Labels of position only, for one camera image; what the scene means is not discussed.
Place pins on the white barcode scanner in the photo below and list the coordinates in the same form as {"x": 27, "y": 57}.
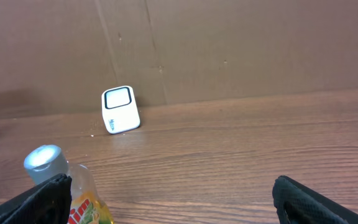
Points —
{"x": 119, "y": 110}

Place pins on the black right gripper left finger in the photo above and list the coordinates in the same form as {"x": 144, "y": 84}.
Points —
{"x": 48, "y": 203}

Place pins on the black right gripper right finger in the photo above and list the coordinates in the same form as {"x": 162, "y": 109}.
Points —
{"x": 298, "y": 204}

